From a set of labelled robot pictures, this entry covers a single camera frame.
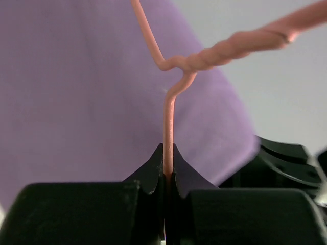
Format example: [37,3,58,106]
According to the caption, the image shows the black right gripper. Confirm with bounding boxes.
[220,137,326,204]

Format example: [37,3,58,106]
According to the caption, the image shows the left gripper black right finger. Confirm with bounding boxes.
[171,148,326,244]

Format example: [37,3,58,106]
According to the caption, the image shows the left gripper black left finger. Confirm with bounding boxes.
[1,145,164,244]

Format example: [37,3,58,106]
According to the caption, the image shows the purple trousers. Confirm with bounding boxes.
[1,1,259,211]

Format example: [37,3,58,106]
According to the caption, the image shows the pink wire hanger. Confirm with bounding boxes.
[131,1,326,181]

